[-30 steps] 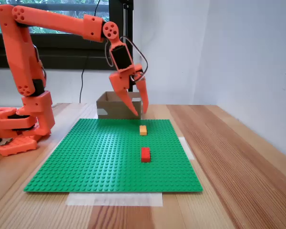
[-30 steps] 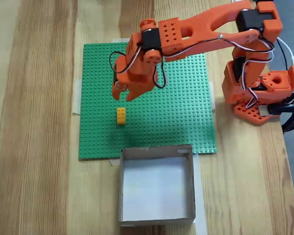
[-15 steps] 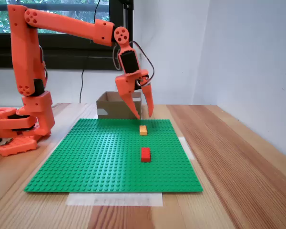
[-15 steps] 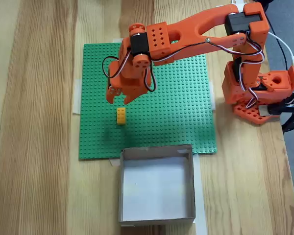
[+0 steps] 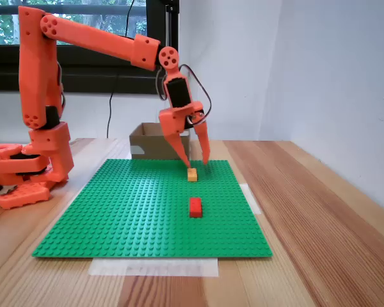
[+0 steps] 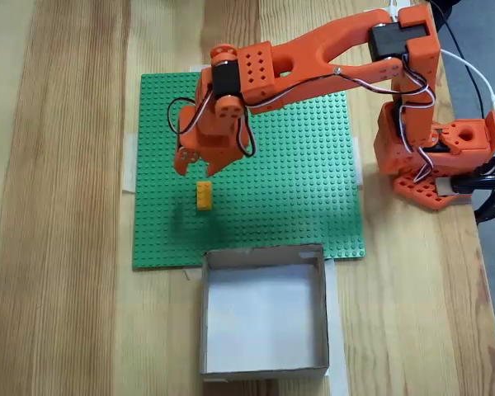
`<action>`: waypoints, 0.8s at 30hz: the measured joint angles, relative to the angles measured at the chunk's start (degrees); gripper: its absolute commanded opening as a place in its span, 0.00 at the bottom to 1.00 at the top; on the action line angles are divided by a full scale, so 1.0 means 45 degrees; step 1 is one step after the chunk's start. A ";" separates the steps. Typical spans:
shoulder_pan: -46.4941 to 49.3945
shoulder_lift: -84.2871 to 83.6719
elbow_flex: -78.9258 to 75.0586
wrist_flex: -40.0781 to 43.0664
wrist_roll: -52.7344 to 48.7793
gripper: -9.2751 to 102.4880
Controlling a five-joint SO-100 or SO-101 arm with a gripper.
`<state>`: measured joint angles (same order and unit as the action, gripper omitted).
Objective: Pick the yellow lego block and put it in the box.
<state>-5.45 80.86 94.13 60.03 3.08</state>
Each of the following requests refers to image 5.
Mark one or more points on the yellow lego block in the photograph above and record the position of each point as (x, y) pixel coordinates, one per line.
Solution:
(192, 175)

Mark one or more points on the open cardboard box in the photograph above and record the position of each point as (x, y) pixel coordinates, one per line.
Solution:
(147, 144)

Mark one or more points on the red lego block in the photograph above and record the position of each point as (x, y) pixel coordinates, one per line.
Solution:
(195, 208)

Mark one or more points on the green lego baseplate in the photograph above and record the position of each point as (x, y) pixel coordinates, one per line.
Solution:
(140, 217)

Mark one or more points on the masking tape strip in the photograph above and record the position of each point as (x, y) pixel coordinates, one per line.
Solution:
(252, 201)
(153, 267)

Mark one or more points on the black framed window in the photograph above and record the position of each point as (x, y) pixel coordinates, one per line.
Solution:
(83, 80)

